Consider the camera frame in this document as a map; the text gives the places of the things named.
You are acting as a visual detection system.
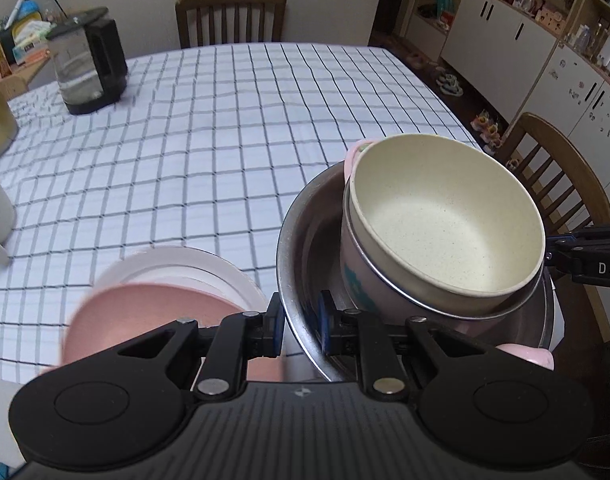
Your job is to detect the white pen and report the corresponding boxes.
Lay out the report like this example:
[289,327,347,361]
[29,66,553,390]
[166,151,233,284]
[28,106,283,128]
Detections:
[5,0,28,28]

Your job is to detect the wooden chair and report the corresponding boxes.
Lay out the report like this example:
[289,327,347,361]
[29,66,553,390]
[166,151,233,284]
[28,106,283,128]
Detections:
[175,0,288,50]
[497,112,610,241]

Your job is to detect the cream bowl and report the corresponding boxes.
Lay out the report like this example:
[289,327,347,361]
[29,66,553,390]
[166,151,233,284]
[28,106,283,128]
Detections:
[349,133,546,311]

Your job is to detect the pink bowl with handles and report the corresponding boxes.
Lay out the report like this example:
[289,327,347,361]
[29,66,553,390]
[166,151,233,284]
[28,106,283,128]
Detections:
[339,140,556,371]

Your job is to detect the gold thermos flask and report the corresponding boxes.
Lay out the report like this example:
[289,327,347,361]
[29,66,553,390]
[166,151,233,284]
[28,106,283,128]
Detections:
[0,67,20,166]

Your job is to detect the white and wood wall cabinet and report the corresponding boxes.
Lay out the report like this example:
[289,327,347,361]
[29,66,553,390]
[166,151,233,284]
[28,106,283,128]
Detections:
[400,0,610,181]

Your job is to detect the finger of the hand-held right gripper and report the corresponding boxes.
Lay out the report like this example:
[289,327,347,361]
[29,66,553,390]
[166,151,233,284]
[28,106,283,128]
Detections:
[542,234,576,272]

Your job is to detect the tissue box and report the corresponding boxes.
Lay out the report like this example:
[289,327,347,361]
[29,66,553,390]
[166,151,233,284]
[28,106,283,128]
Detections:
[12,22,52,63]

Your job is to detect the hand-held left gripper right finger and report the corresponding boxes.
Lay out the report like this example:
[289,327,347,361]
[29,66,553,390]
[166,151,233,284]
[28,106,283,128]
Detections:
[319,290,490,402]

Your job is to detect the grey sandals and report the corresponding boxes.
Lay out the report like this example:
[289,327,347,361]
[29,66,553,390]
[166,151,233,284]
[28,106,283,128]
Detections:
[437,74,463,97]

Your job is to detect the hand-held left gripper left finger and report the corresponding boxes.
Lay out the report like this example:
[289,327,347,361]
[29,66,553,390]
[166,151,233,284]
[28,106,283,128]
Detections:
[116,292,287,402]

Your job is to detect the large white plate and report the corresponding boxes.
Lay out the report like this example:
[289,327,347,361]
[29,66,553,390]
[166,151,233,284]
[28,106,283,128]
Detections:
[92,246,269,311]

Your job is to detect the stainless steel bowl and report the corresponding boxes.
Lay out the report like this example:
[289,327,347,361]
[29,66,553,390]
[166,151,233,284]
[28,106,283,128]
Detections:
[276,160,556,383]

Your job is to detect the pink bear-shaped plate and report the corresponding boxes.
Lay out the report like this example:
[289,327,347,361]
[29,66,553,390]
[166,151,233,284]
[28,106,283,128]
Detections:
[60,282,286,383]

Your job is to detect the glass kettle with black handle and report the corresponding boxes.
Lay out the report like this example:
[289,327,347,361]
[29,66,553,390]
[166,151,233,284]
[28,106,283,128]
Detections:
[45,6,130,116]

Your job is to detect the yellow child shoes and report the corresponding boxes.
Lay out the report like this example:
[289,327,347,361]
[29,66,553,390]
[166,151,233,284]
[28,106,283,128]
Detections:
[472,112,503,148]

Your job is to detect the wooden side cabinet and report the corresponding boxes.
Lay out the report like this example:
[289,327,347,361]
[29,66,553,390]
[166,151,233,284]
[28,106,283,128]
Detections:
[0,57,51,98]

